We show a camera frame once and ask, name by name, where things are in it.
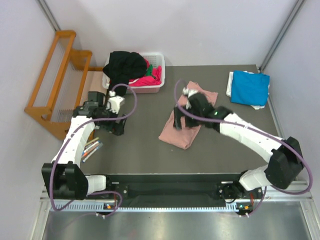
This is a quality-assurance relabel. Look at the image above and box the white plastic laundry basket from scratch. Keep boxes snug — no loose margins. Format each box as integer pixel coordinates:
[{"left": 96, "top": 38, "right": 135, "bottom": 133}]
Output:
[{"left": 102, "top": 51, "right": 162, "bottom": 91}]

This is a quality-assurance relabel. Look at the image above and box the grey slotted cable duct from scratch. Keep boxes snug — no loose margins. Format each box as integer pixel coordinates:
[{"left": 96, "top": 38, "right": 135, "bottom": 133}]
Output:
[{"left": 49, "top": 201, "right": 241, "bottom": 213}]

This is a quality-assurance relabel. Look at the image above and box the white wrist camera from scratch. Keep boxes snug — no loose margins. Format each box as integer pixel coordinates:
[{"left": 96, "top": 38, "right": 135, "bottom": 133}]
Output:
[
  {"left": 182, "top": 87, "right": 199, "bottom": 99},
  {"left": 106, "top": 90, "right": 125, "bottom": 114}
]

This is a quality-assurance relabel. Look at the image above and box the orange wooden rack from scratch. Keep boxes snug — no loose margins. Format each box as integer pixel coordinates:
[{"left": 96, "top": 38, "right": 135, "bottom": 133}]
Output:
[{"left": 24, "top": 30, "right": 102, "bottom": 141}]

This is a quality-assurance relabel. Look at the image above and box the magenta t shirt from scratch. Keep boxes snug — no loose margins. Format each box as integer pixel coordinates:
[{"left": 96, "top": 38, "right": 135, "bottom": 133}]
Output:
[{"left": 129, "top": 61, "right": 162, "bottom": 87}]

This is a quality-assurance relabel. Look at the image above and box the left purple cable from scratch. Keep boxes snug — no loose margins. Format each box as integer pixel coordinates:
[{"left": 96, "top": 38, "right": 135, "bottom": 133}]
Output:
[{"left": 49, "top": 83, "right": 138, "bottom": 218}]

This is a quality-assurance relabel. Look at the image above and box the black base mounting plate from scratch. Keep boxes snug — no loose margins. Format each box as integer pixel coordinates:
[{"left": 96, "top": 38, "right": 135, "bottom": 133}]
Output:
[{"left": 88, "top": 173, "right": 262, "bottom": 209}]

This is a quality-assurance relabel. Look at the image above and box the blue folded t shirt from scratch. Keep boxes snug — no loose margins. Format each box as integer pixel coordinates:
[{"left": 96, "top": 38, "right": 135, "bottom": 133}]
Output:
[{"left": 230, "top": 70, "right": 271, "bottom": 106}]

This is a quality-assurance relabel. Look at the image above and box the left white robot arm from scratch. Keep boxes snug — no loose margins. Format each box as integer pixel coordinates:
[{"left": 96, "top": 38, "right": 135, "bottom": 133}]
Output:
[{"left": 41, "top": 91, "right": 126, "bottom": 200}]

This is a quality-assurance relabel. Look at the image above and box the black t shirt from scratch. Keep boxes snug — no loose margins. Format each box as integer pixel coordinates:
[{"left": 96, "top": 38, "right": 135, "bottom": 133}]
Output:
[{"left": 102, "top": 51, "right": 148, "bottom": 91}]

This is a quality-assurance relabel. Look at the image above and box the purple cable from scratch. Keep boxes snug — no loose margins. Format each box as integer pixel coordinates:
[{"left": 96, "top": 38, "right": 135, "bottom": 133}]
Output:
[
  {"left": 174, "top": 79, "right": 314, "bottom": 217},
  {"left": 49, "top": 83, "right": 138, "bottom": 218}
]

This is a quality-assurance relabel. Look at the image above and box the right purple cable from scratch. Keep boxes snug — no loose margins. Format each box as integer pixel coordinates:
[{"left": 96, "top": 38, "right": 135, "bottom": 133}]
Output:
[{"left": 174, "top": 79, "right": 314, "bottom": 217}]

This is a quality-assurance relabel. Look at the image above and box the white folded t shirt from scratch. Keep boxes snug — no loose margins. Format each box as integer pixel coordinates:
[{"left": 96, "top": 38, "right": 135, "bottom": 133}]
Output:
[{"left": 225, "top": 70, "right": 271, "bottom": 110}]

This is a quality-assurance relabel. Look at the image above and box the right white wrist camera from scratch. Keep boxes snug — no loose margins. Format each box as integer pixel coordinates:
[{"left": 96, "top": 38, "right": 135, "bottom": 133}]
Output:
[{"left": 182, "top": 87, "right": 199, "bottom": 99}]

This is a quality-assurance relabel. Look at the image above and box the pink t shirt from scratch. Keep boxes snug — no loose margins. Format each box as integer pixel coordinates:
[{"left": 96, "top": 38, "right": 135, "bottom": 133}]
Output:
[{"left": 158, "top": 81, "right": 218, "bottom": 150}]

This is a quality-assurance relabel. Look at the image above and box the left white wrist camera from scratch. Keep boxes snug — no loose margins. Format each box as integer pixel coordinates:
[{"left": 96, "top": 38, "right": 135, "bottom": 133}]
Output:
[{"left": 106, "top": 90, "right": 125, "bottom": 114}]

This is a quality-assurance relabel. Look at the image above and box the green t shirt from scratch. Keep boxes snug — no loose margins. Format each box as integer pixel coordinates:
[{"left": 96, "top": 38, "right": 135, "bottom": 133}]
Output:
[{"left": 145, "top": 64, "right": 153, "bottom": 76}]

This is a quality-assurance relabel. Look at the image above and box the bundle of marker pens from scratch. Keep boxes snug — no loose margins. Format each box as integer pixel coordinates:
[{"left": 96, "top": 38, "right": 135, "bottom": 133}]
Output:
[{"left": 81, "top": 137, "right": 103, "bottom": 163}]

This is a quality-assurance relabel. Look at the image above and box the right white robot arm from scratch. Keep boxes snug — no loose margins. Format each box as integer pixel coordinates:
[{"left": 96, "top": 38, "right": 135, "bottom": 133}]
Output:
[{"left": 173, "top": 88, "right": 304, "bottom": 199}]

